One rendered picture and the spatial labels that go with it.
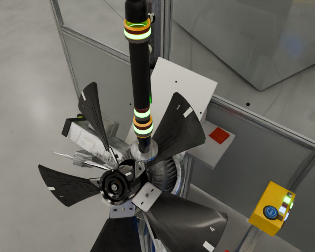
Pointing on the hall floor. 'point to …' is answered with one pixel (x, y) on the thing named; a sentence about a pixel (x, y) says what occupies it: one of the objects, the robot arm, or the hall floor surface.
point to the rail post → (242, 241)
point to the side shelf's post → (187, 177)
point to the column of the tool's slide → (157, 36)
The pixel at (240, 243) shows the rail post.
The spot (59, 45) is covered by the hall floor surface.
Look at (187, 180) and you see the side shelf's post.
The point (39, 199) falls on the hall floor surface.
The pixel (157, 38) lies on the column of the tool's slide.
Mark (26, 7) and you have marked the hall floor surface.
